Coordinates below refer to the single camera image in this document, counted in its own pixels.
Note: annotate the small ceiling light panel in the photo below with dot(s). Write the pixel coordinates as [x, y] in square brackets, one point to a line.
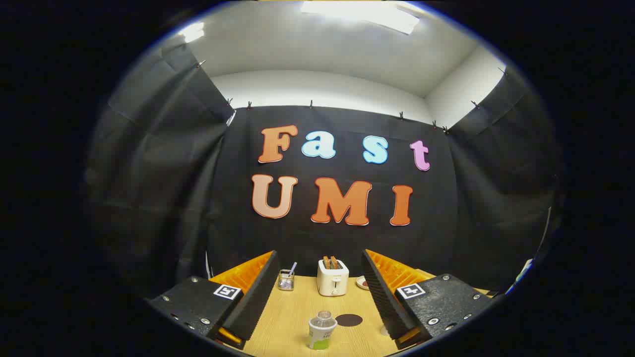
[193, 32]

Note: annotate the large ceiling light panel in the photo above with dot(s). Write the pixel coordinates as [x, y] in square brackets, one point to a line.
[362, 12]

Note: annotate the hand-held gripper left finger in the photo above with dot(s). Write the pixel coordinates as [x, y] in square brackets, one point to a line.
[260, 297]

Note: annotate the white oval plate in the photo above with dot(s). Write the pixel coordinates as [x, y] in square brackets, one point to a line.
[362, 283]

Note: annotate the white toaster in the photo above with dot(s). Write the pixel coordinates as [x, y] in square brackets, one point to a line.
[332, 282]

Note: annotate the clear juice bottle white label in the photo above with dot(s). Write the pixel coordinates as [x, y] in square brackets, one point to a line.
[321, 332]

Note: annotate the wooden table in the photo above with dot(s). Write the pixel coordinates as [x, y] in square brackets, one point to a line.
[297, 317]

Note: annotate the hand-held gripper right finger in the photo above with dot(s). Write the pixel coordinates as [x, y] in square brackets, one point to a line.
[384, 302]

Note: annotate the dark brown round coaster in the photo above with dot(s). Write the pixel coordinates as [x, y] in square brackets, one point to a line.
[349, 320]

